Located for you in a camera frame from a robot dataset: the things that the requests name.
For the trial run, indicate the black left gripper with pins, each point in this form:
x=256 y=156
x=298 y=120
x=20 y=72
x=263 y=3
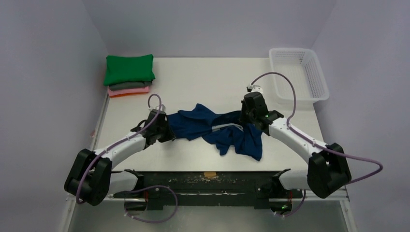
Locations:
x=169 y=135

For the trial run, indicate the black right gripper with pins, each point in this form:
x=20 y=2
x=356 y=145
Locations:
x=246 y=116

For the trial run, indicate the blue t-shirt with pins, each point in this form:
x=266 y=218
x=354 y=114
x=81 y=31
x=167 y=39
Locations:
x=221 y=130

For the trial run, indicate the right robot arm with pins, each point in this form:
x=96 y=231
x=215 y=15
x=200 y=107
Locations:
x=327 y=169

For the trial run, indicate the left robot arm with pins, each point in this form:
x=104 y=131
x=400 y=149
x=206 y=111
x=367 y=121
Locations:
x=91 y=177

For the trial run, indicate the orange folded t-shirt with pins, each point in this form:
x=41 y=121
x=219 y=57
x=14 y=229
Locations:
x=112 y=95

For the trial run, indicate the grey folded t-shirt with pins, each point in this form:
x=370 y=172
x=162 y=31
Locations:
x=130 y=85

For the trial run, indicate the pink folded t-shirt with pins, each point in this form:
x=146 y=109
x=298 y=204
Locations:
x=131 y=90

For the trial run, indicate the white plastic basket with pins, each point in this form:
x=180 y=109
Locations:
x=302 y=68

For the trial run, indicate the brown tape piece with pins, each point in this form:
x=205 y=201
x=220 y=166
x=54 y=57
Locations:
x=210 y=175

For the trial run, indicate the green folded t-shirt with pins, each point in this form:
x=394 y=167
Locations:
x=128 y=69

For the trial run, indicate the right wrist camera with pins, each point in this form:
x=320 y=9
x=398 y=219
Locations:
x=254 y=88

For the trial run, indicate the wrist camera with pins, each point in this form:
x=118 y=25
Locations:
x=161 y=107
x=254 y=88

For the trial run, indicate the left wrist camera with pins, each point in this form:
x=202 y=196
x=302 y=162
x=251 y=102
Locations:
x=161 y=107

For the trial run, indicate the aluminium table frame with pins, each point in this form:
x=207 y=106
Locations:
x=70 y=202

